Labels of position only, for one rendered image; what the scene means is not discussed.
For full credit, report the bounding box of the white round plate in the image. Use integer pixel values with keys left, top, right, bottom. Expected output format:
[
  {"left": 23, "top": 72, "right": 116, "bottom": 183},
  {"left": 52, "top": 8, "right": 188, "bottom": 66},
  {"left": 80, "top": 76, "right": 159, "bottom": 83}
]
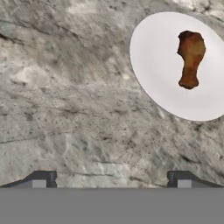
[{"left": 129, "top": 11, "right": 224, "bottom": 122}]

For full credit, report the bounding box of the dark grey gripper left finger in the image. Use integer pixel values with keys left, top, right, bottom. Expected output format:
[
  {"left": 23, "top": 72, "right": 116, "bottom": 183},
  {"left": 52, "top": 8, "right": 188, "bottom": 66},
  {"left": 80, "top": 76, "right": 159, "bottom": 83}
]
[{"left": 0, "top": 170, "right": 58, "bottom": 189}]

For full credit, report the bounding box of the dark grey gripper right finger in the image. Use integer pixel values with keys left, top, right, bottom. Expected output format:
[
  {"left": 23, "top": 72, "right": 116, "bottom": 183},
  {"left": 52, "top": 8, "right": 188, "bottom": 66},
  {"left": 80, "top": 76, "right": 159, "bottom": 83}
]
[{"left": 166, "top": 170, "right": 224, "bottom": 189}]

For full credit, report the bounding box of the brown chicken drumstick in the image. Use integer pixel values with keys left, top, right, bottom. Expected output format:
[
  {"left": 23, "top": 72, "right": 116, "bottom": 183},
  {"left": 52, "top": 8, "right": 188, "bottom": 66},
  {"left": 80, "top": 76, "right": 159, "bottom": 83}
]
[{"left": 176, "top": 30, "right": 207, "bottom": 90}]

